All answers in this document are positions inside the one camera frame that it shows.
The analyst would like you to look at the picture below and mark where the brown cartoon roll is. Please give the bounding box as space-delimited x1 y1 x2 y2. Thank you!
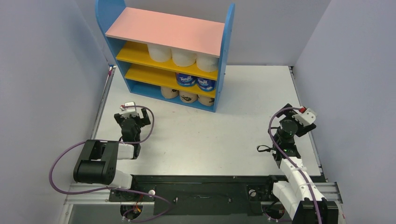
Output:
161 86 179 99
179 91 198 104

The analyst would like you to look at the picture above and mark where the blue roll back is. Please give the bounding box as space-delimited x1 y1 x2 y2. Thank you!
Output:
175 73 197 87

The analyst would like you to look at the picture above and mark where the blue pink yellow shelf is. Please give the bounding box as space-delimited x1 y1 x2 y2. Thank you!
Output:
95 0 235 112

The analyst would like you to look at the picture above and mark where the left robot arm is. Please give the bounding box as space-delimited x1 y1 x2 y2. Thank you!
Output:
73 107 151 201

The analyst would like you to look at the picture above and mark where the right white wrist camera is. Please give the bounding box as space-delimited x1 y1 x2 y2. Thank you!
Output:
292 107 317 126

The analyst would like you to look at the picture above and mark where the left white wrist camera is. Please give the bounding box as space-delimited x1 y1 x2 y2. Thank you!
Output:
120 101 138 119

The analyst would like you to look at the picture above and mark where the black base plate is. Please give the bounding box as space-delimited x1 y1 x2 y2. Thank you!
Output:
109 175 286 216

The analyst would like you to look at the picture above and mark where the blue roll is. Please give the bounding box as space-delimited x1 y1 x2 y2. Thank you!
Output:
175 73 197 87
197 77 216 92

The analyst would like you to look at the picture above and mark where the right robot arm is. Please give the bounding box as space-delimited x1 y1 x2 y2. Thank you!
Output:
263 104 339 224

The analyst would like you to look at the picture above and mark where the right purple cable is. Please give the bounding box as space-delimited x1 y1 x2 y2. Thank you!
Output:
268 106 324 224

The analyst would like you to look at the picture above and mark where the plain white toilet roll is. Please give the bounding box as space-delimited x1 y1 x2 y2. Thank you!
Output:
196 54 219 72

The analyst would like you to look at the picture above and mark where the blue roll front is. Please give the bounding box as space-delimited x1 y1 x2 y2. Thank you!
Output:
197 77 216 92

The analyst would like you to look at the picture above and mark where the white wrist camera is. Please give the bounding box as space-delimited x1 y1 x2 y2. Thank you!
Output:
120 101 138 119
292 107 317 126

